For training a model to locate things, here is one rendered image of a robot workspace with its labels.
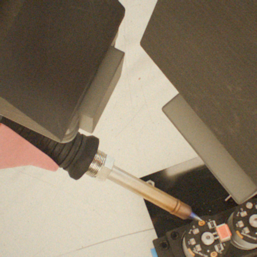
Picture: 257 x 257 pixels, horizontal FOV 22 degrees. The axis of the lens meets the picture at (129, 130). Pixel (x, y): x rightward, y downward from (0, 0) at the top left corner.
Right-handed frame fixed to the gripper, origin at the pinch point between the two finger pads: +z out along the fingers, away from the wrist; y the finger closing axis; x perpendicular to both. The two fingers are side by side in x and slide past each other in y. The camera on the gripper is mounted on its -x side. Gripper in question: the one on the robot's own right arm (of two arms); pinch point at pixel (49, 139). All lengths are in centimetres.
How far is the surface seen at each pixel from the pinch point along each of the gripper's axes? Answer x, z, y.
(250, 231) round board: -7.8, 9.1, 0.6
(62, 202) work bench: 5.0, 9.2, -1.8
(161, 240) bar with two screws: -1.7, 11.3, -1.5
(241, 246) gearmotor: -6.5, 11.7, 0.0
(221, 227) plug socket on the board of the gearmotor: -6.8, 7.8, 0.0
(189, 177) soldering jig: -1.5, 11.5, 2.9
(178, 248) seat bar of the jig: -3.1, 11.2, -1.5
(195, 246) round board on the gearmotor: -5.7, 8.0, -1.4
